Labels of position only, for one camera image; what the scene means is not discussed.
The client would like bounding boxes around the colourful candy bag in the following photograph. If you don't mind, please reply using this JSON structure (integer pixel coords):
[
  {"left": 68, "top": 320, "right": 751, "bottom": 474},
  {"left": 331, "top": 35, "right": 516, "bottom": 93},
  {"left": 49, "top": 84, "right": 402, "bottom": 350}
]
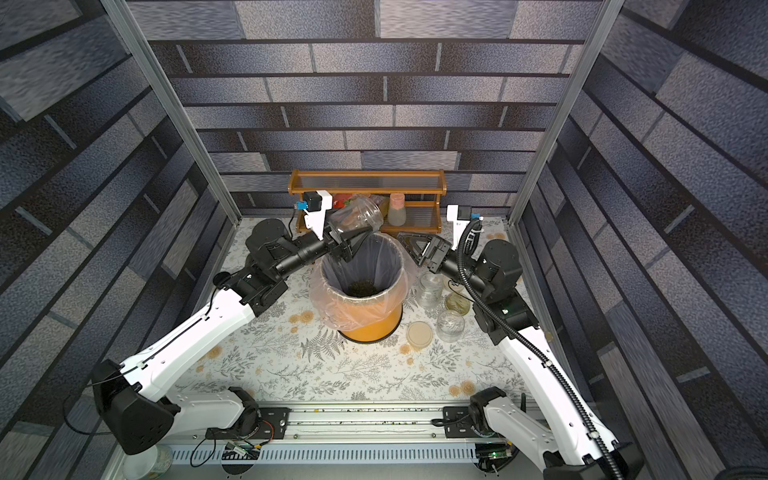
[{"left": 332, "top": 193, "right": 390, "bottom": 218}]

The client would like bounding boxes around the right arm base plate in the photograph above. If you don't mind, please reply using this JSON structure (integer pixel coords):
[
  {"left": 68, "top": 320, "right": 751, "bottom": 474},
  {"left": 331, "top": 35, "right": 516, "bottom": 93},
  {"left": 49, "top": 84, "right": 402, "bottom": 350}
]
[{"left": 440, "top": 406, "right": 502, "bottom": 439}]

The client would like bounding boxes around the glass tea jar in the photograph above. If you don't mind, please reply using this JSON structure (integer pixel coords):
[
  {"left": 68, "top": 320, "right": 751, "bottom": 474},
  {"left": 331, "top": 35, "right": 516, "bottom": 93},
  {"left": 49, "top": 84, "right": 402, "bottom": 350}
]
[{"left": 436, "top": 310, "right": 466, "bottom": 343}]

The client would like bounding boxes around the green jar lid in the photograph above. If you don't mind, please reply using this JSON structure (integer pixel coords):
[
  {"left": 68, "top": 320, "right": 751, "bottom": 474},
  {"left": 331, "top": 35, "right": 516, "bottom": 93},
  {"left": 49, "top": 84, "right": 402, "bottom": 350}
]
[{"left": 444, "top": 293, "right": 472, "bottom": 316}]

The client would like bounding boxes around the glass jar beige lid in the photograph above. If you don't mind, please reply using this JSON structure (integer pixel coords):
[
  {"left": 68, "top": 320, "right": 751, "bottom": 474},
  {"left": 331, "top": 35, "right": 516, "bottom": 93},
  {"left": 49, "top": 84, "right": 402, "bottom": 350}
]
[{"left": 416, "top": 271, "right": 444, "bottom": 310}]

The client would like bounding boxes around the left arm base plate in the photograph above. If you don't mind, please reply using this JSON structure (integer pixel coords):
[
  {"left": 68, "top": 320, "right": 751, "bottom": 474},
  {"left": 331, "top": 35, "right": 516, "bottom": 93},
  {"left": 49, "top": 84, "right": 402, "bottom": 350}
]
[{"left": 205, "top": 407, "right": 291, "bottom": 441}]

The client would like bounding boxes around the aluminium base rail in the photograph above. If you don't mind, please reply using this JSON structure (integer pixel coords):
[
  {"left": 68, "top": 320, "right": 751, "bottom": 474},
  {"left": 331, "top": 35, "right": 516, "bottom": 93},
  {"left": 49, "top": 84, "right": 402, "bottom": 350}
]
[{"left": 113, "top": 400, "right": 619, "bottom": 480}]

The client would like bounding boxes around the floral table mat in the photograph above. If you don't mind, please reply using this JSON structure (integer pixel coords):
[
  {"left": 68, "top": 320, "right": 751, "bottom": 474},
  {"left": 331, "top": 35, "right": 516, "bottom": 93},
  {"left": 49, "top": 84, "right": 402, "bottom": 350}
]
[{"left": 175, "top": 267, "right": 530, "bottom": 402}]

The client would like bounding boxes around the wooden two-tier shelf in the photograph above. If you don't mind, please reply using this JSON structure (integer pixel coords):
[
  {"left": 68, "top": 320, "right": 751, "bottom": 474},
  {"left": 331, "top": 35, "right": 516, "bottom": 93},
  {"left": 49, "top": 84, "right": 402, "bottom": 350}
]
[{"left": 288, "top": 170, "right": 447, "bottom": 236}]

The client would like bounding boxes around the orange trash bin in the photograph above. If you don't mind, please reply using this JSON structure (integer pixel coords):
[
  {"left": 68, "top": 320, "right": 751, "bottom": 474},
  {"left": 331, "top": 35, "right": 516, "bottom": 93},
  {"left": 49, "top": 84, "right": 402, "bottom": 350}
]
[{"left": 320, "top": 232, "right": 409, "bottom": 344}]

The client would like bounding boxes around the clear plastic bin liner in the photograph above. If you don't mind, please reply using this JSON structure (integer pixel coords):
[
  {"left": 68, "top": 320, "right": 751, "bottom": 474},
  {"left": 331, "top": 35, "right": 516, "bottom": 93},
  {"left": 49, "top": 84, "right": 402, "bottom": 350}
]
[{"left": 308, "top": 232, "right": 418, "bottom": 333}]

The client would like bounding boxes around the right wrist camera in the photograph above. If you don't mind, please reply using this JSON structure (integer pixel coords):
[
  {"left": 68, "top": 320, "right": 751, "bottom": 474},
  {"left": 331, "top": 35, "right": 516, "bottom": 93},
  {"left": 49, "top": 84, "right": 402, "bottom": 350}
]
[{"left": 446, "top": 204, "right": 483, "bottom": 256}]

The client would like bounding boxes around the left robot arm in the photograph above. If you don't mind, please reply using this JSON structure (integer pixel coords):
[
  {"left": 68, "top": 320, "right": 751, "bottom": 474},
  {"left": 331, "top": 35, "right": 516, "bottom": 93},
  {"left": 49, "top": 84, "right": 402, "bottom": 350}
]
[{"left": 92, "top": 219, "right": 381, "bottom": 455}]

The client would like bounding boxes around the white lidded jar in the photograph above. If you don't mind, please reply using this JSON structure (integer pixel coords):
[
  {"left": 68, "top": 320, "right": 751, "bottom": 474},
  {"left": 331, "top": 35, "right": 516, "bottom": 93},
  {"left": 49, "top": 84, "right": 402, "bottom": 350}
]
[{"left": 122, "top": 445, "right": 173, "bottom": 480}]

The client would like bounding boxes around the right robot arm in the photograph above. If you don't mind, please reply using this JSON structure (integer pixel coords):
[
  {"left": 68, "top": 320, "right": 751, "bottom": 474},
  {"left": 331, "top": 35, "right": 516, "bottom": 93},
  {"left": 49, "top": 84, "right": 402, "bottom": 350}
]
[{"left": 397, "top": 221, "right": 644, "bottom": 479}]

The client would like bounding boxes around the pink lidded plastic cup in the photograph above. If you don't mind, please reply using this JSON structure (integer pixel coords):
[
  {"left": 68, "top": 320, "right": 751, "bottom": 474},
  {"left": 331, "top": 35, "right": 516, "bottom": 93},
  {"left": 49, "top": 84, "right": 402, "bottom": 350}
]
[{"left": 387, "top": 192, "right": 407, "bottom": 227}]

